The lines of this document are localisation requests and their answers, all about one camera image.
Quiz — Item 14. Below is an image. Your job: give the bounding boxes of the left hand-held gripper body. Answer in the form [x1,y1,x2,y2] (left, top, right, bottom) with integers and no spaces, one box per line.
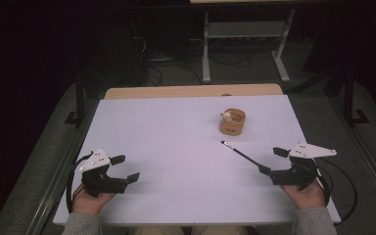
[78,148,128,198]

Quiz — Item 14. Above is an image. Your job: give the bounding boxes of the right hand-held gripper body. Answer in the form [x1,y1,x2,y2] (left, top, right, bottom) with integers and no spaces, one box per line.
[269,142,338,191]

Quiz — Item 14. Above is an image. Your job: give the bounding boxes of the black pen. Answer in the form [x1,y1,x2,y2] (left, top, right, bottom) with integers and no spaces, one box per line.
[220,140,261,168]

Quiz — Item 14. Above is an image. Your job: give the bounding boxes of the person's right hand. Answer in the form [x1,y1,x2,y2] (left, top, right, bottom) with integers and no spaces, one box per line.
[280,179,327,210]

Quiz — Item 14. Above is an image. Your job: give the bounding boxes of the person's left hand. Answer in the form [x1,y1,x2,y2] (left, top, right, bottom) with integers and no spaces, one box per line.
[71,187,116,215]

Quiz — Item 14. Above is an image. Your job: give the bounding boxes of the white board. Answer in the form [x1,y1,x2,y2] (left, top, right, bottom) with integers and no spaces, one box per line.
[52,94,342,226]

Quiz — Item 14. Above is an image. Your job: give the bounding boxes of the black metal stand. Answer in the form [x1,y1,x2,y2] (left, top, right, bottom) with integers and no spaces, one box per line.
[342,65,371,126]
[64,72,87,126]

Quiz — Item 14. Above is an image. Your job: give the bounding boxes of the wooden table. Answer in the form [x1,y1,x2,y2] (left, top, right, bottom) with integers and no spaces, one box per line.
[104,83,284,100]

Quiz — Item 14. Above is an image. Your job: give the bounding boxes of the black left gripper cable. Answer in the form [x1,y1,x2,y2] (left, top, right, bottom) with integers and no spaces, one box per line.
[66,153,94,213]

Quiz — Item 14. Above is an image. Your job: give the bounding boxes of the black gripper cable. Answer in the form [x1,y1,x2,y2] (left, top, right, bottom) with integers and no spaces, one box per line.
[315,158,359,223]
[66,153,94,213]

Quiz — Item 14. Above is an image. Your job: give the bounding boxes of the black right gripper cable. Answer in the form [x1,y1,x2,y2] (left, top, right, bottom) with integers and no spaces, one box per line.
[315,158,359,223]

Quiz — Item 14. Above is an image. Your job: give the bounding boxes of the black floor cables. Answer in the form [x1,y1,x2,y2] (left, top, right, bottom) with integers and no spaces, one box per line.
[130,35,253,86]

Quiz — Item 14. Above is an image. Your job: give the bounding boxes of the white metal desk frame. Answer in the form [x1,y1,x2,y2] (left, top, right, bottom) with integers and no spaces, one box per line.
[189,0,297,84]

